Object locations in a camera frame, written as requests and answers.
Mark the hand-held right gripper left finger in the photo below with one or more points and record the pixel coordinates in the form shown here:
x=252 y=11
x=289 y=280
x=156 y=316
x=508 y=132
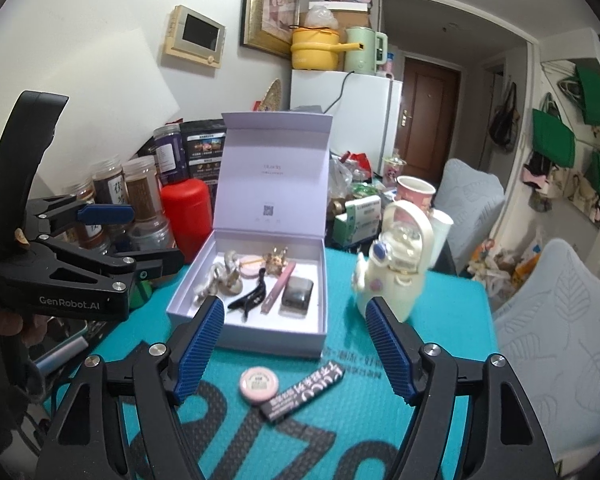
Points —
x=197 y=355

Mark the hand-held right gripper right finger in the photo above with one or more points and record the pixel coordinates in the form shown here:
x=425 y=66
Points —
x=390 y=355

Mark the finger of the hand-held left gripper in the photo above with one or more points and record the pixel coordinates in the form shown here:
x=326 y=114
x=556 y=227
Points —
x=107 y=213
x=150 y=262

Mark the pink round compact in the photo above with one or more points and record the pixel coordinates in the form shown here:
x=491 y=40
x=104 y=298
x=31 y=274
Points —
x=250 y=267
x=260 y=385

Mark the black hair clip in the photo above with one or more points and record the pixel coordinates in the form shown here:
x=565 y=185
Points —
x=250 y=295

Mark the black cosmetic tube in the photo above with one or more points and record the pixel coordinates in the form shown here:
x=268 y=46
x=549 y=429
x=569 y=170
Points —
x=302 y=391

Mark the pink lipstick tube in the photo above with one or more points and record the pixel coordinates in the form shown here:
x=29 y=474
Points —
x=280 y=285

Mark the grey mirror compact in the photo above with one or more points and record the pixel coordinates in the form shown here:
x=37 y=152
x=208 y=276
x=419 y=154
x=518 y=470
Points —
x=297 y=295

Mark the gold ornament hair clip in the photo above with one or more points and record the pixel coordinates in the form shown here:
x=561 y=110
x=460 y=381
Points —
x=275 y=260

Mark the lavender gift box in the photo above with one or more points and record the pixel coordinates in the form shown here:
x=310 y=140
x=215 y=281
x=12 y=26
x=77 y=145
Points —
x=275 y=170

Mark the person's left hand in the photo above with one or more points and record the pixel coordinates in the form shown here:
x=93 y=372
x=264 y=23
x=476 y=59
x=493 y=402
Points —
x=2 y=322

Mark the clear glass jar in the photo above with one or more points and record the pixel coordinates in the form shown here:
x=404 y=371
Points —
x=150 y=235

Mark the dark spice jar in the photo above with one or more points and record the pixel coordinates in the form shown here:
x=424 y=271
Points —
x=107 y=185

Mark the brown spice jar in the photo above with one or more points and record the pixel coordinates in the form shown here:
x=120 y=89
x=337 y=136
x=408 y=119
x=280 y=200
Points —
x=142 y=190

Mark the red canister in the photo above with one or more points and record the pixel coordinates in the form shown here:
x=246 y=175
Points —
x=187 y=215

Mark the purple label jar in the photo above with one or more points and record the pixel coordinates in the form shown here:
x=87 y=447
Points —
x=169 y=155

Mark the teal mat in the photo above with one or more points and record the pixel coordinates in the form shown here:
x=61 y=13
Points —
x=330 y=440

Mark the black printed package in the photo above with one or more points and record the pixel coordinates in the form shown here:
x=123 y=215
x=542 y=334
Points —
x=207 y=150

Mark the white paper cup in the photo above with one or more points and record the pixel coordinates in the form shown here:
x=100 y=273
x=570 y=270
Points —
x=442 y=235

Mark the green and white carton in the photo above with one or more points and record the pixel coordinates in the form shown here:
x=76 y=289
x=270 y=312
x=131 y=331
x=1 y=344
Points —
x=365 y=220

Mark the pink paper cup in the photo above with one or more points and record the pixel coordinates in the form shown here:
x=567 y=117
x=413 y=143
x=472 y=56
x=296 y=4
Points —
x=415 y=192

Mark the grey padded chair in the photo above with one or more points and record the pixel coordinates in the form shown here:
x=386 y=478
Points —
x=467 y=210
x=560 y=350

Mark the glass cup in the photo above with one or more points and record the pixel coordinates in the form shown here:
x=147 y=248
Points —
x=394 y=172

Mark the straw fan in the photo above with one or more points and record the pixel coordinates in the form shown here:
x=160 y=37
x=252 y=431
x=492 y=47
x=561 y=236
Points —
x=270 y=95

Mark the brown door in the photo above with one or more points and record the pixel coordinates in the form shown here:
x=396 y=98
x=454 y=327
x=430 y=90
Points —
x=430 y=120

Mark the white fridge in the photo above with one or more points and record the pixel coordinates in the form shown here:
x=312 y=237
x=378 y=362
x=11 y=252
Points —
x=365 y=110

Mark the dark hanging bag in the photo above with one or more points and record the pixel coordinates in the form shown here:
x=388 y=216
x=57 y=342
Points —
x=504 y=122

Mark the yellow pot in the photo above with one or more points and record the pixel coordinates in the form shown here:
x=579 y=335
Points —
x=315 y=50

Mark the framed picture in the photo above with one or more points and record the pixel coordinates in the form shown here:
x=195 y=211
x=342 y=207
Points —
x=272 y=5

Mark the green tote bag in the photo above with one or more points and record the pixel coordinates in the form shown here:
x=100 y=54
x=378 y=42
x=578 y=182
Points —
x=592 y=95
x=555 y=140

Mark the green electric kettle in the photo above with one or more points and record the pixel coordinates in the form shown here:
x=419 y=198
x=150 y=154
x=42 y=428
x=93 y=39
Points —
x=362 y=52

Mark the cardboard box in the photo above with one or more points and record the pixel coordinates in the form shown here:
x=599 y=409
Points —
x=347 y=15

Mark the beige wall intercom panel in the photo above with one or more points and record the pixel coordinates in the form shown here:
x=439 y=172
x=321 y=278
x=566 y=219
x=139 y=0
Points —
x=195 y=35

